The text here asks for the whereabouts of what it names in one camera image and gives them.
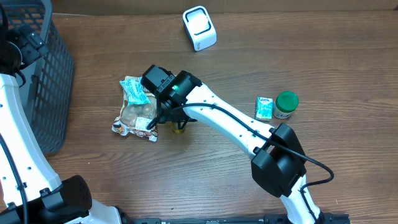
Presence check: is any yellow liquid bottle silver cap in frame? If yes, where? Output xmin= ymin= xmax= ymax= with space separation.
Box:
xmin=170 ymin=122 xmax=185 ymax=134

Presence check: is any grey plastic mesh basket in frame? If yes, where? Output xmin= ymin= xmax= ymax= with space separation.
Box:
xmin=1 ymin=0 xmax=75 ymax=154

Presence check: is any green lid white jar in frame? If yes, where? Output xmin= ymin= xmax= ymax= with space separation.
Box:
xmin=273 ymin=91 xmax=299 ymax=119

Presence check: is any brown snack bag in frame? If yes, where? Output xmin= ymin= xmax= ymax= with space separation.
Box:
xmin=111 ymin=76 xmax=158 ymax=142

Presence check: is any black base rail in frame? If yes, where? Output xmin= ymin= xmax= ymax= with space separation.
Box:
xmin=124 ymin=213 xmax=352 ymax=224

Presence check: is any teal tissue pack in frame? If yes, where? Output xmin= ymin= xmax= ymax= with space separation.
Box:
xmin=254 ymin=96 xmax=273 ymax=121

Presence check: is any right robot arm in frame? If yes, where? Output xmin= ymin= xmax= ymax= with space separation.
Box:
xmin=141 ymin=65 xmax=325 ymax=223

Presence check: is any teal snack packet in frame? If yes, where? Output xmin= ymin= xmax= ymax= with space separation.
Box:
xmin=119 ymin=77 xmax=150 ymax=106

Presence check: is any white barcode scanner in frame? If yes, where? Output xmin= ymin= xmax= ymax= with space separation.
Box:
xmin=182 ymin=6 xmax=217 ymax=52

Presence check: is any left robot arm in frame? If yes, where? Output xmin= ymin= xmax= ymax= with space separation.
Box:
xmin=1 ymin=10 xmax=131 ymax=223

